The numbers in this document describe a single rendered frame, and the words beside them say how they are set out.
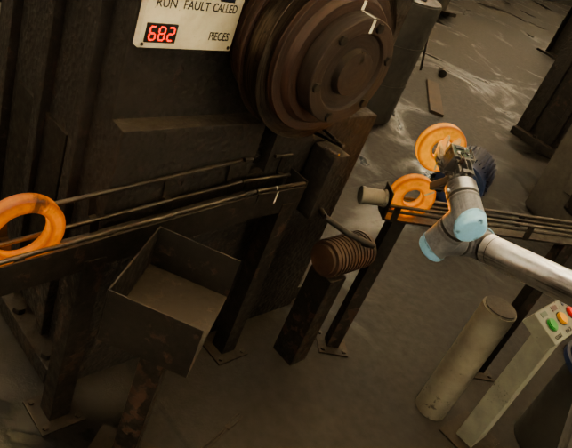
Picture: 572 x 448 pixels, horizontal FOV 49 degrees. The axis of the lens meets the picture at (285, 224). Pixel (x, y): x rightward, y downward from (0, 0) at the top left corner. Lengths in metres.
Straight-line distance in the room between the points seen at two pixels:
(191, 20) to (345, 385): 1.42
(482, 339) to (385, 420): 0.45
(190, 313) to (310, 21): 0.71
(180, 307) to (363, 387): 1.10
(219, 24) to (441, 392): 1.47
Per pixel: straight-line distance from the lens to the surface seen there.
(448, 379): 2.32
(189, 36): 1.51
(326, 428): 2.20
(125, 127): 1.51
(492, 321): 2.16
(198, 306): 1.48
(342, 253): 2.01
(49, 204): 1.41
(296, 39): 1.50
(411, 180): 2.07
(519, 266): 1.81
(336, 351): 2.46
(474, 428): 2.41
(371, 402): 2.37
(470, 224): 1.75
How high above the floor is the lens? 1.57
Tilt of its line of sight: 31 degrees down
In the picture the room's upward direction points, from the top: 23 degrees clockwise
